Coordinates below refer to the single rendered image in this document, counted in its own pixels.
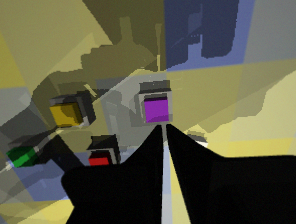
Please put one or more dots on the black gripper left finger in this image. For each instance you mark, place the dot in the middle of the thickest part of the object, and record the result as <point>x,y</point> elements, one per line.
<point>139,177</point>

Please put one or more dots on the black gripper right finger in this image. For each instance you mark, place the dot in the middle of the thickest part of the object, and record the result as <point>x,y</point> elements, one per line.
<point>202,173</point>

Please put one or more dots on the yellow button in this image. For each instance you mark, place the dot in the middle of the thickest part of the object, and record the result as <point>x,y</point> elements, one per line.
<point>72,110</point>

